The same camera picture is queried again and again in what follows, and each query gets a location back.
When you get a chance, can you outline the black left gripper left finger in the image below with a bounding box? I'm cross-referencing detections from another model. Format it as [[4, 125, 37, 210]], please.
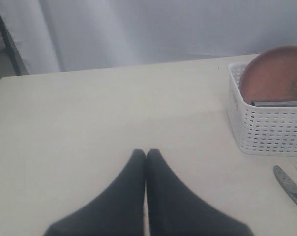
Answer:
[[45, 149, 146, 236]]

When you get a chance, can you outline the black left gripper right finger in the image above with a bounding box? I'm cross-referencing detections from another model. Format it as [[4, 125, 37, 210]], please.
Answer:
[[146, 149, 253, 236]]

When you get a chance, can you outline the silver table knife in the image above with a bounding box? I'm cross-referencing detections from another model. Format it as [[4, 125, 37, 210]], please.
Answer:
[[273, 165, 297, 205]]

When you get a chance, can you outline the white perforated plastic basket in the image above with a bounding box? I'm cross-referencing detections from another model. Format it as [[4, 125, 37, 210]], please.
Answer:
[[228, 62, 297, 157]]

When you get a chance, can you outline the brown round plate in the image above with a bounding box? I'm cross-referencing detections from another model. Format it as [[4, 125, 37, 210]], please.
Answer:
[[239, 46, 297, 104]]

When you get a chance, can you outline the silver metal cup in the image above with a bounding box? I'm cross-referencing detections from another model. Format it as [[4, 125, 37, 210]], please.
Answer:
[[250, 100, 297, 107]]

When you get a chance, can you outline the dark metal frame post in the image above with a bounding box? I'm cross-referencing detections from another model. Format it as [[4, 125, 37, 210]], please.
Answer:
[[0, 14, 28, 76]]

